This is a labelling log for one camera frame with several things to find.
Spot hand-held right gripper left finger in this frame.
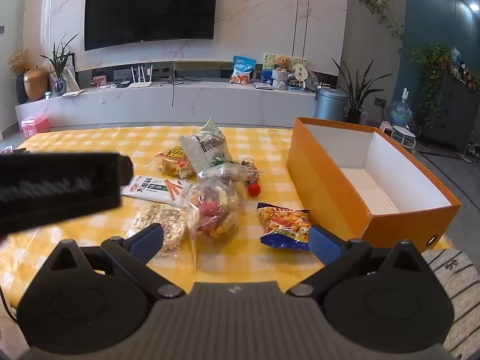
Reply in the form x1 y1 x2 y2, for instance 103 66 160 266
39 223 186 301

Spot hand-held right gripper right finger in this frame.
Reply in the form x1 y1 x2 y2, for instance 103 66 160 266
287 225 436 297

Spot clear seed brittle packet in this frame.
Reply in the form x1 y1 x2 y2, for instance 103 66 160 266
125 203 188 258

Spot blue snack packet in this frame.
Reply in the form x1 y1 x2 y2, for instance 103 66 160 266
257 202 314 251

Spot white spicy strip packet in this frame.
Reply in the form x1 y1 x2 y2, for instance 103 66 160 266
121 174 196 208

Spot orange cardboard box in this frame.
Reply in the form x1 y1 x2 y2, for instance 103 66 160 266
287 117 461 254

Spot clear bag of mixed candies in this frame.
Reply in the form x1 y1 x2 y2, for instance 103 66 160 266
187 179 241 271

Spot waffle packet with yellow label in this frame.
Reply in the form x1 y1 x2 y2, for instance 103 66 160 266
155 146 196 180

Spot small cola bottle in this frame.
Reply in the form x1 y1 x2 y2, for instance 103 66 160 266
241 157 263 198

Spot green and white snack packet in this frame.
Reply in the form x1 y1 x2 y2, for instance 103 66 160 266
179 119 232 173

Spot yellow checkered tablecloth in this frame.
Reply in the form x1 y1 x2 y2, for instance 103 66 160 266
0 124 452 310

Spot pink storage box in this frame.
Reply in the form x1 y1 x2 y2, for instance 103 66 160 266
20 116 49 139

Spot green plant in glass vase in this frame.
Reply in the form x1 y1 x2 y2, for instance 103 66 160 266
39 34 79 97

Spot brown round vase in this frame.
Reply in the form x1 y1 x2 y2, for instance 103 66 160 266
23 65 50 101

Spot dried flowers in dark vase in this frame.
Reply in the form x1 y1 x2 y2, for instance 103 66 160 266
7 49 31 105

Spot white router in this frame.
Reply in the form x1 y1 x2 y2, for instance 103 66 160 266
125 65 154 89

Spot white round stool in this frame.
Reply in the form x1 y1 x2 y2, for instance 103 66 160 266
392 125 417 154

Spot grey trash can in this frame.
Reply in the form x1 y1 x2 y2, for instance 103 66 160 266
314 87 349 121

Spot white marble tv cabinet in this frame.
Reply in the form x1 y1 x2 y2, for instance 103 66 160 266
15 60 318 130

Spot long-leaf potted plant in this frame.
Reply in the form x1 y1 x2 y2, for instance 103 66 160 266
332 58 392 124

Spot blue water jug with pump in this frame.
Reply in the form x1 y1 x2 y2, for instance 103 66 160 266
388 87 413 128

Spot round paper fan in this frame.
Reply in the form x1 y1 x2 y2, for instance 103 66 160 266
290 63 310 85

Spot teddy bear bouquet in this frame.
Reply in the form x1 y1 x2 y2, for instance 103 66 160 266
271 55 293 91

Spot dark grey dresser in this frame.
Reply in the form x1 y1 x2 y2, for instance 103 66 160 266
420 70 480 154

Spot large blue snack bag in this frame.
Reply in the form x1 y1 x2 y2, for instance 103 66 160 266
229 55 257 86

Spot green printed board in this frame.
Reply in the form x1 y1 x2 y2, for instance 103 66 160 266
262 53 308 83

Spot black television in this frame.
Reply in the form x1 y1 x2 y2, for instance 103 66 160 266
84 0 220 52

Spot trailing pothos plant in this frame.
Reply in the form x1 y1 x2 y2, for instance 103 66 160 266
409 44 455 121

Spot group of bottles on dresser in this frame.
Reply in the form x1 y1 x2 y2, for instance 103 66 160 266
449 47 480 91

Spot hanging vine plant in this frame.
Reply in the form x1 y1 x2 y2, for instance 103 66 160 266
356 0 406 51

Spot black cable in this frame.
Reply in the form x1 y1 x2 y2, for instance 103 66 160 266
161 77 203 108

